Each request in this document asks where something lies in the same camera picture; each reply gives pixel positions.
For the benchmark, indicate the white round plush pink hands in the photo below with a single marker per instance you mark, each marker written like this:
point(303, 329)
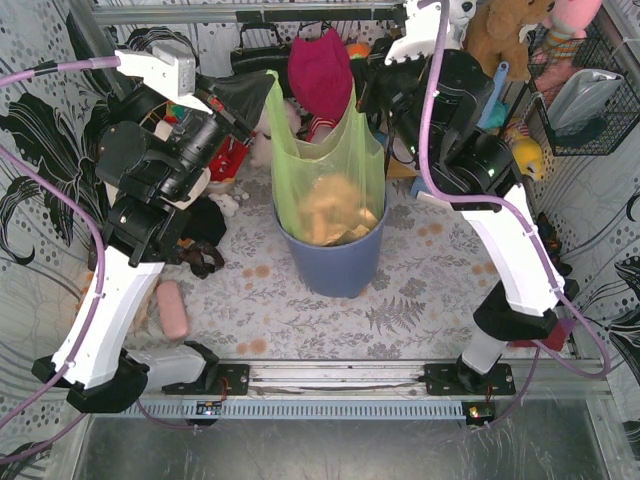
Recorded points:
point(319, 128)

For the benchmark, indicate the brown teddy bear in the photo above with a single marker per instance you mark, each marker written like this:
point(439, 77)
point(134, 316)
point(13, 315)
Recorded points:
point(497, 33)

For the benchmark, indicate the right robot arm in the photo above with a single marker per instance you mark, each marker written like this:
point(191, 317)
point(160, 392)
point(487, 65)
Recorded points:
point(521, 305)

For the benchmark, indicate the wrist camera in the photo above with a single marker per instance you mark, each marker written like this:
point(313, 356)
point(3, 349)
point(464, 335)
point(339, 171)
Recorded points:
point(426, 27)
point(167, 70)

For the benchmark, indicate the orange plush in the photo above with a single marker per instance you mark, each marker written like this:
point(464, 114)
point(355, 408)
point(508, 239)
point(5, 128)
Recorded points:
point(358, 50)

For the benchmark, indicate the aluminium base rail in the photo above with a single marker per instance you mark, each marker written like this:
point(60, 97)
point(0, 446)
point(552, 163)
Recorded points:
point(368, 389)

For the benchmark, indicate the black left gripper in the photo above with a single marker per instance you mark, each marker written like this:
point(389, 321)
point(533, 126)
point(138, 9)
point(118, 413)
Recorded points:
point(223, 110)

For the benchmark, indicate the white fluffy plush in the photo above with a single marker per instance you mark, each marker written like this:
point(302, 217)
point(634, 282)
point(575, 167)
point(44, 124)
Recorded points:
point(261, 149)

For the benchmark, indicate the brown patterned bag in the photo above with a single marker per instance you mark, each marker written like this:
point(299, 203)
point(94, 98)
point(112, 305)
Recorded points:
point(202, 257)

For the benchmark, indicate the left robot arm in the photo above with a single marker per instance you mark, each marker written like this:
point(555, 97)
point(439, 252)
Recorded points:
point(154, 178)

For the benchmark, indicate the blue trash bin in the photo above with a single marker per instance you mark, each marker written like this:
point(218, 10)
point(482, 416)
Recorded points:
point(341, 271)

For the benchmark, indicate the pink plush doll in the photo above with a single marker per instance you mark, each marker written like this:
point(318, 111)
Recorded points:
point(566, 24)

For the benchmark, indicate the purple orange sock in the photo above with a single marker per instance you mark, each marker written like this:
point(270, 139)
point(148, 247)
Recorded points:
point(555, 341)

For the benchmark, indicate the black cloth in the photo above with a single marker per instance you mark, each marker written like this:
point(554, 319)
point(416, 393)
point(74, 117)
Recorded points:
point(206, 222)

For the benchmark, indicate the silver pouch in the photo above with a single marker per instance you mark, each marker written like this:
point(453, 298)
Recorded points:
point(582, 97)

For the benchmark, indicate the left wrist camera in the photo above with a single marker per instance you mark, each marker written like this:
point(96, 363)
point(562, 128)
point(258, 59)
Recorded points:
point(167, 70)

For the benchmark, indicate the white grey dog plush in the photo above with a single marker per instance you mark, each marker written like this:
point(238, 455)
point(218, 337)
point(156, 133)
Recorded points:
point(461, 13)

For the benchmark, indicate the small white cloud plush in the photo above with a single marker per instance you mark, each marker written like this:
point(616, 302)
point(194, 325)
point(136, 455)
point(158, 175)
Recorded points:
point(230, 202)

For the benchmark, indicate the yellow duck plush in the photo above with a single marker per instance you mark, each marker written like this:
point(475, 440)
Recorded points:
point(526, 151)

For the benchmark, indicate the black handbag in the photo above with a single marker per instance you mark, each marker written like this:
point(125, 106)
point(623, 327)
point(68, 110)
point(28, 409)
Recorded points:
point(274, 57)

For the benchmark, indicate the red cloth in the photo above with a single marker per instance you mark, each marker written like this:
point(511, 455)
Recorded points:
point(227, 160)

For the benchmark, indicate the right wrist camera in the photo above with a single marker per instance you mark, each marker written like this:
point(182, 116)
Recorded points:
point(426, 27)

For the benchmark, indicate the pink foam roll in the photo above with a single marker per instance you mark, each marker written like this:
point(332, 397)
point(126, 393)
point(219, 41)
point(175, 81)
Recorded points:
point(172, 312)

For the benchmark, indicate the magenta hanging cloth bag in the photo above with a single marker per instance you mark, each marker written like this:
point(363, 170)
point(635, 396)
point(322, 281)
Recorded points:
point(320, 76)

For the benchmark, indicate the cream canvas tote bag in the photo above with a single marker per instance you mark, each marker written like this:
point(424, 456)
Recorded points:
point(163, 131)

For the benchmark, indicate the green trash bag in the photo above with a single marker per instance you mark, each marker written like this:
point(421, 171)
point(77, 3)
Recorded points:
point(350, 150)

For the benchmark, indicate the black wire basket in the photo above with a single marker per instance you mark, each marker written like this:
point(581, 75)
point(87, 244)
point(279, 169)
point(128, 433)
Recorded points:
point(602, 134)

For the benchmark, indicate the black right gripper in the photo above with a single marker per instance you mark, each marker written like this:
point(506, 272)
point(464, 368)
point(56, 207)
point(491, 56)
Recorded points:
point(379, 93)

